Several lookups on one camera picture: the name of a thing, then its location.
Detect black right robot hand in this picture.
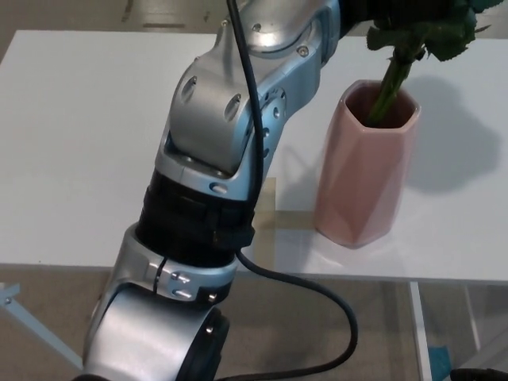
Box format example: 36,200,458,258
450,367,508,381

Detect pink rose bouquet green stems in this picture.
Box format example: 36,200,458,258
365,0,493,128

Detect pink faceted ceramic vase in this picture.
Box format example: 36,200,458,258
315,79,421,250

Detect teal floor marker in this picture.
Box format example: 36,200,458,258
429,344,452,381

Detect white table leg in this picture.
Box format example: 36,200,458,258
408,281,432,381

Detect short beige tape strip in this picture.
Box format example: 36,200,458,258
257,212,318,229

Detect light blue metal bar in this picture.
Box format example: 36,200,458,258
0,282,87,370

